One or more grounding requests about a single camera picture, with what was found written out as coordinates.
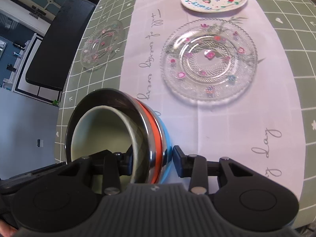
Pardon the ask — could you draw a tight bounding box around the blue steel bowl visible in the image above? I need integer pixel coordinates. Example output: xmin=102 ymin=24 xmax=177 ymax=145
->
xmin=138 ymin=99 xmax=173 ymax=184

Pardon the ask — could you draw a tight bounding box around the small floral glass plate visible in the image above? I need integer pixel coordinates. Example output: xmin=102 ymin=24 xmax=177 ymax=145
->
xmin=79 ymin=19 xmax=124 ymax=70

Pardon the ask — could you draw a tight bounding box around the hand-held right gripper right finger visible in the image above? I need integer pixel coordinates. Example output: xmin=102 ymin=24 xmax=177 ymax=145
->
xmin=172 ymin=145 xmax=268 ymax=195

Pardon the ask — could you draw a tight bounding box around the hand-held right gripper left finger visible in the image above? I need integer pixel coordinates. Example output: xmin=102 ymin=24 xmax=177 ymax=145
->
xmin=58 ymin=146 xmax=135 ymax=195

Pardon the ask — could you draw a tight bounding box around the person's left hand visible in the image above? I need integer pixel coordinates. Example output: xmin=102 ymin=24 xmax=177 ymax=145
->
xmin=0 ymin=221 xmax=18 ymax=237

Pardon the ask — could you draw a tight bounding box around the orange steel bowl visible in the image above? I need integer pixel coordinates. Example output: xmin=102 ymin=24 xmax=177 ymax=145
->
xmin=65 ymin=88 xmax=165 ymax=184

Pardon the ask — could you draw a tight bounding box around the black chair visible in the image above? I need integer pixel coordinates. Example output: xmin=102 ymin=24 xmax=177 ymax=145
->
xmin=25 ymin=0 xmax=97 ymax=93

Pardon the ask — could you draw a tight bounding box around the green checked tablecloth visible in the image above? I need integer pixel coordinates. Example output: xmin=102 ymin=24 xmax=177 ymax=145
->
xmin=53 ymin=0 xmax=316 ymax=203

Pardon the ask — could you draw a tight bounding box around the pale green ceramic bowl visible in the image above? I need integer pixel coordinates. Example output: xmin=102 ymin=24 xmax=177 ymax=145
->
xmin=70 ymin=106 xmax=149 ymax=183

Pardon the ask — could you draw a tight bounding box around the large floral glass plate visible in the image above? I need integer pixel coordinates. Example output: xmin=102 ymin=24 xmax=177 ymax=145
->
xmin=160 ymin=18 xmax=258 ymax=105

